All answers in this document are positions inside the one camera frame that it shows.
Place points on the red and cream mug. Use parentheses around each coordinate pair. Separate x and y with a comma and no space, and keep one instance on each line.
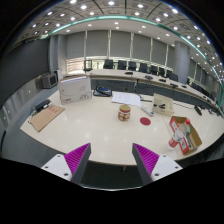
(124,113)

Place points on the row of black office chairs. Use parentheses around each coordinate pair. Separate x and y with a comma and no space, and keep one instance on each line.
(133,65)

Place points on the beige compartment organizer tray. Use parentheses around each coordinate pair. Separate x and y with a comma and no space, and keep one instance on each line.
(163,100)

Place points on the large white printed carton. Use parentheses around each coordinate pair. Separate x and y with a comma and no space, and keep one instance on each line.
(75,89)

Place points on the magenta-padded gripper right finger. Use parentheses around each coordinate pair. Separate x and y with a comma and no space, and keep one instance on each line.
(148,159)

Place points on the white printed paper sheet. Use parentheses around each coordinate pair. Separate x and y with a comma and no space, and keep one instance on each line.
(126,98)

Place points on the flat round red coaster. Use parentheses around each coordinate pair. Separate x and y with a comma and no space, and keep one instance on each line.
(145,121)

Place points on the flat brown cardboard sheet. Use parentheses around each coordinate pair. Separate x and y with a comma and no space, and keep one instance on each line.
(46,117)

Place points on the round ceiling lights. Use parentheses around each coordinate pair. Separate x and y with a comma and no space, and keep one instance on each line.
(111,3)

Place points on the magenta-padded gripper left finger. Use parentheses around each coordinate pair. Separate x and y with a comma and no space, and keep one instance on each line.
(76,159)

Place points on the open brown cardboard box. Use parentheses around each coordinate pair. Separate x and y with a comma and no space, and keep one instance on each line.
(196,138)

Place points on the grey boxy monitor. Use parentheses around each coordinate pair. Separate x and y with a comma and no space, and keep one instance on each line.
(50,80)

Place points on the small black desk device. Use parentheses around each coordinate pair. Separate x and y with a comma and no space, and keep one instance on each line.
(42,105)

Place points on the black desk microphone units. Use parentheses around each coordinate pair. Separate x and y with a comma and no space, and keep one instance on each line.
(149,77)

